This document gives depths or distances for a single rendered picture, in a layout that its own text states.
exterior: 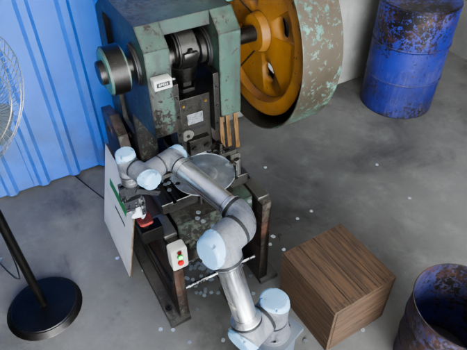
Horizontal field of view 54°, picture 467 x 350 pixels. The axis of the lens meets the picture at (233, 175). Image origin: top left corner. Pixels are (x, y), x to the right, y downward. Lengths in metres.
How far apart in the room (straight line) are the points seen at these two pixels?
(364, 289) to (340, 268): 0.15
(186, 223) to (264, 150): 1.51
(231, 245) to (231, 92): 0.71
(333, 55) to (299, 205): 1.50
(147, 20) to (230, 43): 0.32
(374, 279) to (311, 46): 1.17
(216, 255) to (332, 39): 0.86
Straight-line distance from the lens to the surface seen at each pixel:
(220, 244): 1.45
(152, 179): 1.64
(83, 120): 3.23
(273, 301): 1.79
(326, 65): 1.75
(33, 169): 3.36
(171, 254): 2.02
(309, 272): 2.29
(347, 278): 2.30
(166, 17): 1.76
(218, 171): 2.11
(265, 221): 2.28
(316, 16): 1.69
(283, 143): 3.55
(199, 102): 1.93
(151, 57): 1.70
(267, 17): 1.97
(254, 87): 2.19
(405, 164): 3.55
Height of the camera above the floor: 2.18
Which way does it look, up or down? 42 degrees down
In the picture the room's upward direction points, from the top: 1 degrees counter-clockwise
